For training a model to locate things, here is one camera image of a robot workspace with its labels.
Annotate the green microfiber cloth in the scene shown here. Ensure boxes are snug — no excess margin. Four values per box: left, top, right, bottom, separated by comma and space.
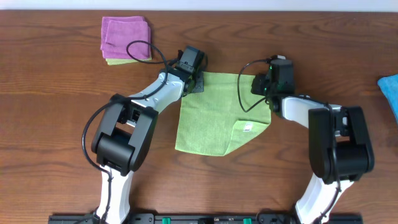
175, 72, 271, 156

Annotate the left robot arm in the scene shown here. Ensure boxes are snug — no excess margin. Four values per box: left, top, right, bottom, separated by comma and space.
91, 67, 203, 223

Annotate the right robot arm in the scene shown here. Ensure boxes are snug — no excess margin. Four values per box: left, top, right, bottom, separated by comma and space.
251, 73, 375, 223

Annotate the folded green cloth under purple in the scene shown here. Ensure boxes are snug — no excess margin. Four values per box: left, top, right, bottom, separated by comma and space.
105, 56, 137, 65

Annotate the blue cloth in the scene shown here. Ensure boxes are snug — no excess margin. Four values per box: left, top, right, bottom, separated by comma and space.
377, 74, 398, 120

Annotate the right black cable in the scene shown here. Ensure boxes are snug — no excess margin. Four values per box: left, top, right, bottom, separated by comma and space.
237, 58, 343, 224

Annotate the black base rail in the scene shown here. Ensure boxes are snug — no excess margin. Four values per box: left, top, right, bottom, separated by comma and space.
48, 213, 364, 224

